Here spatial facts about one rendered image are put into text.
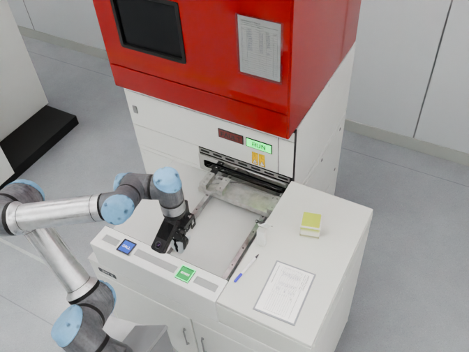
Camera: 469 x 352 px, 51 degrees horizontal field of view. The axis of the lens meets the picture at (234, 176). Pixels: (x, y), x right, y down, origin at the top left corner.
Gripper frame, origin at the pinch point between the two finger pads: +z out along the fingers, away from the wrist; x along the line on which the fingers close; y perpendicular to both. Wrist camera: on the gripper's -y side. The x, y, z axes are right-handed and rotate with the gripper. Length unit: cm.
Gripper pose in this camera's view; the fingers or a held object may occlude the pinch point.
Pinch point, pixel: (178, 251)
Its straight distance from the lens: 167.1
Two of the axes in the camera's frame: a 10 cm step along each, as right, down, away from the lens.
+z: 0.5, 6.9, 7.2
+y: 4.8, -6.5, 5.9
